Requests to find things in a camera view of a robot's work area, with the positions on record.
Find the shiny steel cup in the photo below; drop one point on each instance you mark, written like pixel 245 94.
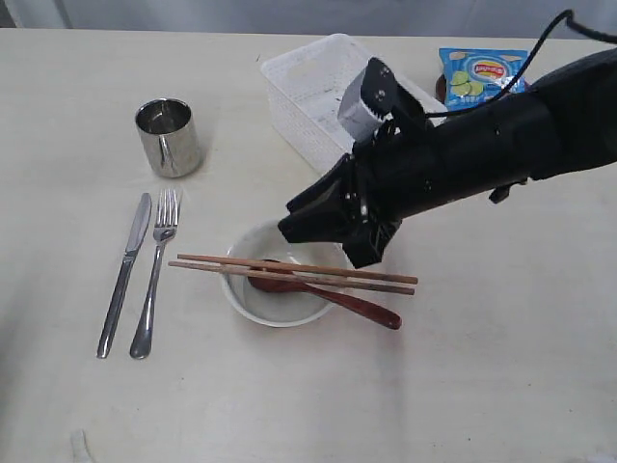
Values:
pixel 169 138

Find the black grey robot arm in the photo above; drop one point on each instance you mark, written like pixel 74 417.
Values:
pixel 565 122

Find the white speckled ceramic bowl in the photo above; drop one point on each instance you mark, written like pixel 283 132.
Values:
pixel 279 310

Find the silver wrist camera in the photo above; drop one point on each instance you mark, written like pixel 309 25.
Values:
pixel 372 97

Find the brown wooden chopstick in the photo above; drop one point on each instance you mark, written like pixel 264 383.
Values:
pixel 305 268
pixel 293 278

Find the silver metal fork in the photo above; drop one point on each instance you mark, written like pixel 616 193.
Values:
pixel 165 228

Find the white perforated plastic basket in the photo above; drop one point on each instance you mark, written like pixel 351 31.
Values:
pixel 306 88

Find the red-brown wooden spoon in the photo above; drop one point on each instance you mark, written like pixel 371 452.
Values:
pixel 369 310

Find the silver table knife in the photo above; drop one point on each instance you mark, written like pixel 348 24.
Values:
pixel 136 237

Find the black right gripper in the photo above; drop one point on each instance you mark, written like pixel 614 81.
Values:
pixel 361 201

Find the grey curtain backdrop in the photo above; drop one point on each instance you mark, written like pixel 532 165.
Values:
pixel 446 18

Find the brown wooden plate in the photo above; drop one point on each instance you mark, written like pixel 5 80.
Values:
pixel 440 88

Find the blue chips snack bag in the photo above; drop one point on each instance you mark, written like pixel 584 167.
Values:
pixel 473 76

